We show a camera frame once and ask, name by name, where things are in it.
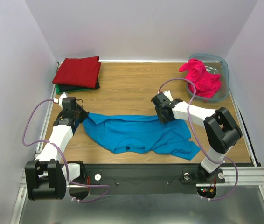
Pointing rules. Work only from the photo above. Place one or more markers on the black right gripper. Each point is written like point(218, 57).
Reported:
point(158, 112)

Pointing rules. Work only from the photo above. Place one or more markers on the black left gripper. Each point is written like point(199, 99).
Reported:
point(84, 114)

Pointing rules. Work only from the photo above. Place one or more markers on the blue t-shirt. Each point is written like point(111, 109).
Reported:
point(141, 134)

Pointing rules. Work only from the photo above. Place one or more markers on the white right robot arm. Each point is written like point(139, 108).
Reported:
point(221, 128)

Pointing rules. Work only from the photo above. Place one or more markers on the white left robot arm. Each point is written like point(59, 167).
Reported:
point(46, 177)

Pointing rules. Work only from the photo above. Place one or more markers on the black folded t-shirt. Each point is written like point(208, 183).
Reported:
point(97, 85)

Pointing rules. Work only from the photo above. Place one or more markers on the green folded t-shirt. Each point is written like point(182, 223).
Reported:
point(60, 88)

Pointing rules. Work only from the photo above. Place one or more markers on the red folded t-shirt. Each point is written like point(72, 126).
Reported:
point(82, 72)

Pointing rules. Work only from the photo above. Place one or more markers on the pink crumpled t-shirt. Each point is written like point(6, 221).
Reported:
point(206, 83)

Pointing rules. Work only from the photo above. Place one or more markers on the clear plastic bin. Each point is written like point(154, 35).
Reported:
point(213, 64)

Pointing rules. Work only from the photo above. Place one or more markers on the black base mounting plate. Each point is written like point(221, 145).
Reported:
point(140, 179)

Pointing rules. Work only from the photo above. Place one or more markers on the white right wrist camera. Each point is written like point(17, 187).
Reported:
point(168, 94)

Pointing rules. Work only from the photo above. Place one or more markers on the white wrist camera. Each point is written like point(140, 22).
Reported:
point(60, 99)
point(168, 94)

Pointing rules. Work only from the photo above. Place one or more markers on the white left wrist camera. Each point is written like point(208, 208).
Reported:
point(60, 99)

